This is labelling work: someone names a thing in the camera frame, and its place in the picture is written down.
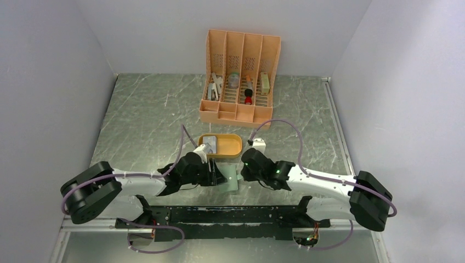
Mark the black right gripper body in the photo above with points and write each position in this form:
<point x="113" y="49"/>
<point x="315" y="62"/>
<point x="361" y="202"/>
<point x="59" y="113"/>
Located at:
<point x="249" y="175"/>

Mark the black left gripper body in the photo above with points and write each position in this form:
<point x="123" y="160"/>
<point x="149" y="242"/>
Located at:
<point x="201" y="176"/>

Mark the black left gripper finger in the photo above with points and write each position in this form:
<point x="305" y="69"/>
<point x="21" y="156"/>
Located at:
<point x="213" y="169"/>
<point x="217" y="179"/>

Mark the mint green card holder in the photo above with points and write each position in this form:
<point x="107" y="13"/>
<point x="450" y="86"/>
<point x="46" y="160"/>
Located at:
<point x="232" y="181"/>

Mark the silver credit card stack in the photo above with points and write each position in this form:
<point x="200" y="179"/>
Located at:
<point x="212" y="143"/>

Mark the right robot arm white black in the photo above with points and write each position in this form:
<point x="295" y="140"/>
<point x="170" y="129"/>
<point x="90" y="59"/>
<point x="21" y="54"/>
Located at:
<point x="361" y="198"/>

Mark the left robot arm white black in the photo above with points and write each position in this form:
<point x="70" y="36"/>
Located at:
<point x="104" y="192"/>

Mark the yellow oval tray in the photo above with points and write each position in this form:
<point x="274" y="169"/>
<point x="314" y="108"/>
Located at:
<point x="228" y="146"/>

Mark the red black marker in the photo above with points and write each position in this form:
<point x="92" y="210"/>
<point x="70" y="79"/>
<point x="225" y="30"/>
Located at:
<point x="248" y="91"/>

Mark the grey stapler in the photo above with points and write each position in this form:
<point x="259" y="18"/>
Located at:
<point x="214" y="87"/>

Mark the pale green eraser box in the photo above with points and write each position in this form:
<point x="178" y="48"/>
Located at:
<point x="264" y="84"/>

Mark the clear tape roll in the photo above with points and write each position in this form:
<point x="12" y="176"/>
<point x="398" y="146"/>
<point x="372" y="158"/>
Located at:
<point x="233" y="80"/>

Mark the orange desk file organizer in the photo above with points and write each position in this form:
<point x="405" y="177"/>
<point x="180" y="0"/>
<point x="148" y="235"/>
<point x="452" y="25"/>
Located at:
<point x="248" y="54"/>

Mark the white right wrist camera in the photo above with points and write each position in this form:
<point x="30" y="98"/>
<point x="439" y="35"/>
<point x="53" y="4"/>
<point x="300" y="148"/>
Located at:
<point x="257" y="143"/>

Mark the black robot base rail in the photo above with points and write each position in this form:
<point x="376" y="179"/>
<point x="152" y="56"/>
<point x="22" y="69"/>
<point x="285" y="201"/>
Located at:
<point x="209" y="222"/>

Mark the aluminium table edge rail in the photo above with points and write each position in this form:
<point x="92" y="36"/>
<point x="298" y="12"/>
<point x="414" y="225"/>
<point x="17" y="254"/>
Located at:
<point x="336" y="119"/>

